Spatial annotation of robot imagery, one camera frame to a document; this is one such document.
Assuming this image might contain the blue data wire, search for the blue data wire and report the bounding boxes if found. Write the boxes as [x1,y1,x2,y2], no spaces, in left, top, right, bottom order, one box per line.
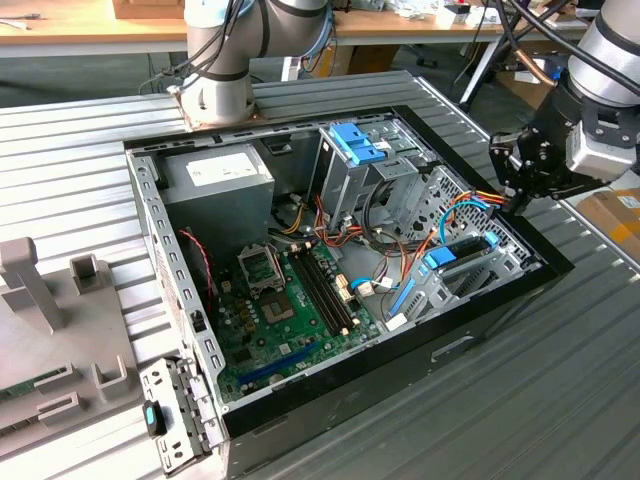
[438,192,494,249]

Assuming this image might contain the thin wire white plug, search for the thin wire white plug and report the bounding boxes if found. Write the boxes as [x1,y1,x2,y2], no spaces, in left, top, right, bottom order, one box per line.
[372,249,406,294]

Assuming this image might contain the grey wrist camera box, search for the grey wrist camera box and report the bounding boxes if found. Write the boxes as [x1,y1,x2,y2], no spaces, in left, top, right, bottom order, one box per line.
[564,119,639,181]

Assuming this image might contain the metal disk bay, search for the metal disk bay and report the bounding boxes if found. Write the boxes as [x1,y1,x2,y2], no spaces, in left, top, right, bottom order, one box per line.
[387,234,544,326]

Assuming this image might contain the CPU socket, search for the CPU socket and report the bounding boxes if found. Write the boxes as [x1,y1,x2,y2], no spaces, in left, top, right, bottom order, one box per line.
[259,292,296,326]

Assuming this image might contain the metal socket cover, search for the metal socket cover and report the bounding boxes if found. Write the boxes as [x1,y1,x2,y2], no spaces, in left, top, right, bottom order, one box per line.
[237,243,281,294]

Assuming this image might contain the grey power supply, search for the grey power supply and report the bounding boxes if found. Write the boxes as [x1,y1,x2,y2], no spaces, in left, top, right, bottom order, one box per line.
[158,144,277,261]

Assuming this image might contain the green motherboard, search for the green motherboard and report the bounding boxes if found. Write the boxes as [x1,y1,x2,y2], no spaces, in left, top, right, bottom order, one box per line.
[212,239,386,401]

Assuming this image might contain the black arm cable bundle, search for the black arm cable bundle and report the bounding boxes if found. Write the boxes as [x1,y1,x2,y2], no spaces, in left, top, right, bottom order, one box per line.
[492,0,601,61]

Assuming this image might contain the empty blue drive carrier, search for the empty blue drive carrier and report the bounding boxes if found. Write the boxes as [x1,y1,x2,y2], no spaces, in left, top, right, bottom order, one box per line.
[328,121,389,166]

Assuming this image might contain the grey parts rack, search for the grey parts rack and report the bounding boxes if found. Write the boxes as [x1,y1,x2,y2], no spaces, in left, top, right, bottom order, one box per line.
[0,238,146,461]

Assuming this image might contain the red black twisted wire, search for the red black twisted wire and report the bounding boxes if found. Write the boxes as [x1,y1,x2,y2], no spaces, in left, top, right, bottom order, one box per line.
[177,227,219,296]

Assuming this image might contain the brown base plate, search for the brown base plate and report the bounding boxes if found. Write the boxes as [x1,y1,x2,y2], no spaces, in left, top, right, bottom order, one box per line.
[169,85,266,132]

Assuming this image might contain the green RAM stick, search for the green RAM stick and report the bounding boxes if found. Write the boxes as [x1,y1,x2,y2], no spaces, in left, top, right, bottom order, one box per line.
[0,367,69,406]

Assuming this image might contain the thick black cable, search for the thick black cable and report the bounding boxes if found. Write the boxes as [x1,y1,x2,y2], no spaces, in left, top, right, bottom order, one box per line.
[363,179,416,256]

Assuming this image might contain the hard disk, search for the hard disk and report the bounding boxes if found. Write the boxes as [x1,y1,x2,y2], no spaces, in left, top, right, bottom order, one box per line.
[389,230,501,321]

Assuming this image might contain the large cardboard box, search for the large cardboard box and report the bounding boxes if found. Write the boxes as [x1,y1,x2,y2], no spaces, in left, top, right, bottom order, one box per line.
[494,39,631,139]

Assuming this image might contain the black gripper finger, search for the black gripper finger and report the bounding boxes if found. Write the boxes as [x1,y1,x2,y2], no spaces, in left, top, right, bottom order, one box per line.
[510,174,609,217]
[488,130,526,210]

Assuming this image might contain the metal drive cage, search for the metal drive cage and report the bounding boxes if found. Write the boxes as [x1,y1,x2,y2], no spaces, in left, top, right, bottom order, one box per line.
[307,112,441,241]

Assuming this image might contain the black RAM slot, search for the black RAM slot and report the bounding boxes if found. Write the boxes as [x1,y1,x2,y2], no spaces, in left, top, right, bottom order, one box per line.
[305,247,355,330]
[312,246,361,326]
[298,248,350,334]
[291,249,344,336]

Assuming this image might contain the black PC case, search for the black PC case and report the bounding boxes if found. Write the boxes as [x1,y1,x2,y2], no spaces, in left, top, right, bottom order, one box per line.
[122,103,576,480]

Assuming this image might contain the blue expansion slot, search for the blue expansion slot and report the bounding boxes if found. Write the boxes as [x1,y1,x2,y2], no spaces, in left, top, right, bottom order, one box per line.
[237,342,319,386]

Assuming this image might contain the white papers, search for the white papers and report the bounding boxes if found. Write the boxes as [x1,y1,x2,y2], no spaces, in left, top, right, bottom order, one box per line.
[349,0,441,21]

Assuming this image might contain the black stand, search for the black stand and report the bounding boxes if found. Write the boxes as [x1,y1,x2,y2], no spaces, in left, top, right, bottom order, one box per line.
[457,0,534,114]

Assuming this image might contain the black blue latch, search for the black blue latch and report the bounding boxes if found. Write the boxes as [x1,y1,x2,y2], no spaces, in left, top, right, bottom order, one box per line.
[142,399,169,439]

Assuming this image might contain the yellow black wire bundle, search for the yellow black wire bundle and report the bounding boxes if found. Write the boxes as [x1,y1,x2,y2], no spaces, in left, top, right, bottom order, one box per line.
[269,197,314,239]

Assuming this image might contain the labelled cardboard box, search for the labelled cardboard box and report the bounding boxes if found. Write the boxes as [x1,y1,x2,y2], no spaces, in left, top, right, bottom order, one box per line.
[574,187,640,259]

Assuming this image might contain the black camera bracket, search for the black camera bracket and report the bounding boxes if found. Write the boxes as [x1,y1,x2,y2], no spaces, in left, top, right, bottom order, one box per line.
[579,99,640,151]

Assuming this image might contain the orange red power wire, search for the orange red power wire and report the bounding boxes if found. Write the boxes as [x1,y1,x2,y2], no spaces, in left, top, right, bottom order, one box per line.
[399,187,514,281]

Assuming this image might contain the white boxes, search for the white boxes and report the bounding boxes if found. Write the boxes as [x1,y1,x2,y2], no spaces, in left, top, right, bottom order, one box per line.
[434,7,504,29]

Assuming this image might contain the small cardboard box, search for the small cardboard box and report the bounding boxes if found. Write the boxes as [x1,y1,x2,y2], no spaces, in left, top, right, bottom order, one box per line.
[110,0,187,20]

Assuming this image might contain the multicolour wire bundle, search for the multicolour wire bundle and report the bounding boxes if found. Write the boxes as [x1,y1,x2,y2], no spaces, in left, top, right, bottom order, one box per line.
[312,194,366,251]

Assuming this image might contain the wooden desk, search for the wooden desk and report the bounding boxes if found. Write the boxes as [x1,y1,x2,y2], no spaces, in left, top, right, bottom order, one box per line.
[0,0,635,59]

